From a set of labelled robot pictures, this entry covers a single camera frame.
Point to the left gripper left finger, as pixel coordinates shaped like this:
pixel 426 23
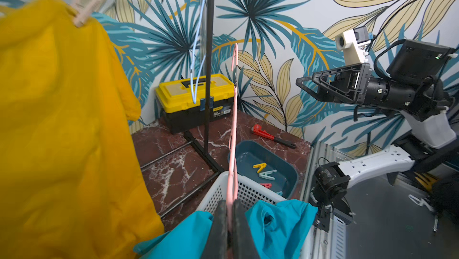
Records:
pixel 217 242

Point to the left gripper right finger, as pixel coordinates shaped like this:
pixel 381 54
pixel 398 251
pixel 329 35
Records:
pixel 242 241

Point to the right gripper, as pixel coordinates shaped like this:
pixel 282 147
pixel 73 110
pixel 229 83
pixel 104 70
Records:
pixel 349 84

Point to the teal blue t-shirt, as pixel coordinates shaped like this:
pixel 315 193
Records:
pixel 278 231

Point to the pink wire hanger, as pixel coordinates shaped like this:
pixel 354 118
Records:
pixel 232 181

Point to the red clothespin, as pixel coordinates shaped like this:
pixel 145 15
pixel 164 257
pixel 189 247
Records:
pixel 266 185

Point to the pale green clothespin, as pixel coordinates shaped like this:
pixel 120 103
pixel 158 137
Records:
pixel 268 175

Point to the yellow clothespin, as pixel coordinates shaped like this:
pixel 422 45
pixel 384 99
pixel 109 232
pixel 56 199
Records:
pixel 259 167

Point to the yellow t-shirt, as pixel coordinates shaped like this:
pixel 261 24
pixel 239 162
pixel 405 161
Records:
pixel 71 184

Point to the beige clothespin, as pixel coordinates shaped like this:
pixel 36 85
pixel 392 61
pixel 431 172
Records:
pixel 84 12

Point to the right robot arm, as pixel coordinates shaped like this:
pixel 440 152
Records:
pixel 411 87

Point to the white plastic basket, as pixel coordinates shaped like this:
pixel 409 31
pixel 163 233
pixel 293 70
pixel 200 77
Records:
pixel 249 193

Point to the red pipe wrench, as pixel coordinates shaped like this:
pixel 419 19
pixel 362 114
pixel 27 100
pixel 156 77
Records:
pixel 257 130

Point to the dark teal tray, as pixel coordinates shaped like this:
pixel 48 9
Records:
pixel 249 153

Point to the black clothes rack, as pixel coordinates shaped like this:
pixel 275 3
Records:
pixel 201 149

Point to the yellow black toolbox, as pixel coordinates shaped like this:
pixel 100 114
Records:
pixel 183 101

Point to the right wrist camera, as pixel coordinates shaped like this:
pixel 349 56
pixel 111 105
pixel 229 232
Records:
pixel 353 44

